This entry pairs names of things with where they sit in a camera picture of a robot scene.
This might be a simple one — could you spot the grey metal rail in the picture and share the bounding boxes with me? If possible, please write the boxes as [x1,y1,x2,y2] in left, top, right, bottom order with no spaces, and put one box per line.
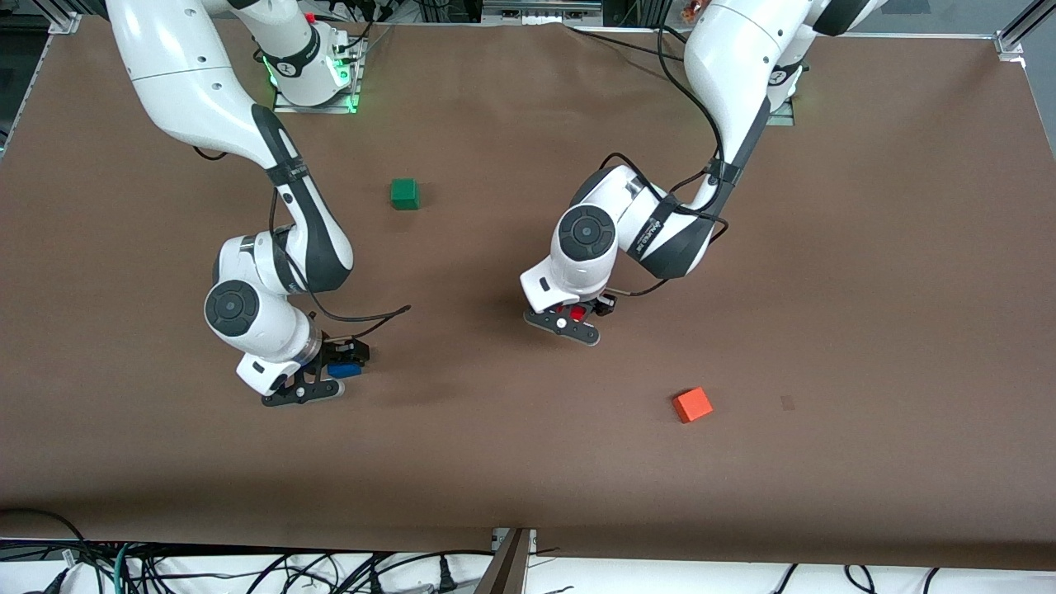
[483,0,603,24]

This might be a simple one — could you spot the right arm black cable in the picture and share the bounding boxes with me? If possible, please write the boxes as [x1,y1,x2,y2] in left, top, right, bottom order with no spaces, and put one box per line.
[268,186,412,343]

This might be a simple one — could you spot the dark metal beam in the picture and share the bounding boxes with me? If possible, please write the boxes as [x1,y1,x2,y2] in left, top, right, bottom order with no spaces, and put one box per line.
[474,530,530,594]

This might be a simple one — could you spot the orange block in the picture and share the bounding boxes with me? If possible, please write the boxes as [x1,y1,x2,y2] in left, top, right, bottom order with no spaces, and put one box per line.
[672,386,714,424]

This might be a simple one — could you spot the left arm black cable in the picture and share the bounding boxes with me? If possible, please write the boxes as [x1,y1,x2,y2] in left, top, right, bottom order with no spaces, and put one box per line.
[596,23,733,298]

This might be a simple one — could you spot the black cables across table cover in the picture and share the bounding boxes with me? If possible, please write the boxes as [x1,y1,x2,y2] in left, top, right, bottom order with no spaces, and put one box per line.
[565,23,694,63]

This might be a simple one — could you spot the silver metal table bracket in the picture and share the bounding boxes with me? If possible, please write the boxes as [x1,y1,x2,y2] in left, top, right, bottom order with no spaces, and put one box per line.
[492,528,539,563]

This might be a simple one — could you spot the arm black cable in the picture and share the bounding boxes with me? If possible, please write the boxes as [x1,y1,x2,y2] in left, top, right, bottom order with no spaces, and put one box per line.
[268,186,412,343]
[596,23,733,298]

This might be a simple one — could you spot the tangled black cable bundle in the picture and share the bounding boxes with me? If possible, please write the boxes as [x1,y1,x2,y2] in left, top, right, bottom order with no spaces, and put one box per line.
[0,507,496,594]

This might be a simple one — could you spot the aluminium frame profile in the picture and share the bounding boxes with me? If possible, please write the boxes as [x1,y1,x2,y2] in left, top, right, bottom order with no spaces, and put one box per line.
[1002,0,1056,46]

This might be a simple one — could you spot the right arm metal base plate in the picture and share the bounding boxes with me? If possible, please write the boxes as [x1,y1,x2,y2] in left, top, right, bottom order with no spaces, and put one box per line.
[272,33,362,115]

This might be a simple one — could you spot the brown paper table cover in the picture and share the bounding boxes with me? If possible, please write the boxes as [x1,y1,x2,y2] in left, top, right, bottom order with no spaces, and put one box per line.
[0,16,1056,570]

